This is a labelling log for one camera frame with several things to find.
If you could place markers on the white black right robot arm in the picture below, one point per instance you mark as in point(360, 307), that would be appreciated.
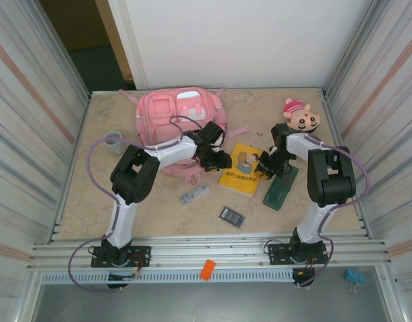
point(303, 144)

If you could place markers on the beige door frame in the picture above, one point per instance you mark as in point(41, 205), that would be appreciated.
point(112, 30)

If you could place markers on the orange plastic block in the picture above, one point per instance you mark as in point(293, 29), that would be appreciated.
point(207, 269)

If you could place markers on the black battery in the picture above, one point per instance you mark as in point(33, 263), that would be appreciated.
point(232, 217)

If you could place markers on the yellow book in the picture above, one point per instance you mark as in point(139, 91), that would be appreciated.
point(238, 181)

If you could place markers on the green translucent pencil case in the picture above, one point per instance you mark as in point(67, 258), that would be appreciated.
point(276, 198)

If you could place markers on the clear plastic pen box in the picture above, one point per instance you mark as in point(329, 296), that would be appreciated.
point(194, 195)

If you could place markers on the pink backpack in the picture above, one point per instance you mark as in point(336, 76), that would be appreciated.
point(159, 110)

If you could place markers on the aluminium frame rail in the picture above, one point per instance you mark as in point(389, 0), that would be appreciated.
point(209, 250)

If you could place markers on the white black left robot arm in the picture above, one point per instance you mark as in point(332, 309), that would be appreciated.
point(172, 154)

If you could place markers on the grey cup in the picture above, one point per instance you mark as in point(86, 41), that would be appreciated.
point(113, 142)

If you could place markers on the blue binder clip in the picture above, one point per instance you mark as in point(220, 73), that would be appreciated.
point(354, 276)

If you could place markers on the pink plush doll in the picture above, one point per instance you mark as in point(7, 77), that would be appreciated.
point(305, 119)

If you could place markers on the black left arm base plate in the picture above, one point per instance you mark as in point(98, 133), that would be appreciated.
point(142, 255)

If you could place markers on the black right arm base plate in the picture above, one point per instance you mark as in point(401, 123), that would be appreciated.
point(276, 253)

